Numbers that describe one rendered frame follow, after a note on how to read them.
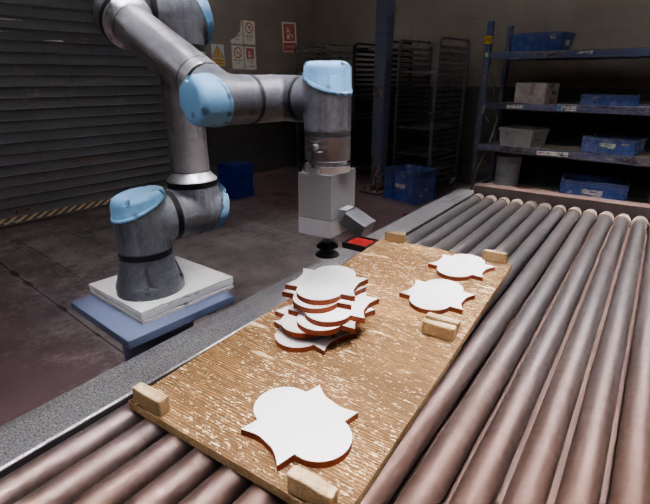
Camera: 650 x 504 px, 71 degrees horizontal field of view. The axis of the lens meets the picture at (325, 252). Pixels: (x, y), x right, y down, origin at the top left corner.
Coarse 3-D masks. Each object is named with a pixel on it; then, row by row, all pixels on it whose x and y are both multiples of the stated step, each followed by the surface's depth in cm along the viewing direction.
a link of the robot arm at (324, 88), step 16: (304, 64) 69; (320, 64) 67; (336, 64) 67; (304, 80) 69; (320, 80) 67; (336, 80) 67; (304, 96) 70; (320, 96) 68; (336, 96) 68; (304, 112) 71; (320, 112) 69; (336, 112) 69; (304, 128) 72; (320, 128) 70; (336, 128) 70
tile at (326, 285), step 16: (304, 272) 86; (320, 272) 86; (336, 272) 86; (352, 272) 86; (288, 288) 82; (304, 288) 80; (320, 288) 80; (336, 288) 80; (352, 288) 80; (320, 304) 76
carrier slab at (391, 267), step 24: (384, 240) 126; (360, 264) 110; (384, 264) 110; (408, 264) 110; (504, 264) 110; (384, 288) 98; (408, 288) 98; (480, 288) 98; (384, 312) 88; (408, 312) 88; (480, 312) 88; (456, 336) 80
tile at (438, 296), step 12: (420, 288) 95; (432, 288) 95; (444, 288) 95; (456, 288) 95; (420, 300) 90; (432, 300) 90; (444, 300) 90; (456, 300) 90; (468, 300) 92; (420, 312) 88; (432, 312) 87; (444, 312) 87; (456, 312) 87
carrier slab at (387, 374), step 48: (240, 336) 80; (384, 336) 80; (432, 336) 80; (192, 384) 67; (240, 384) 67; (288, 384) 67; (336, 384) 67; (384, 384) 67; (432, 384) 67; (192, 432) 58; (240, 432) 58; (384, 432) 58; (336, 480) 51
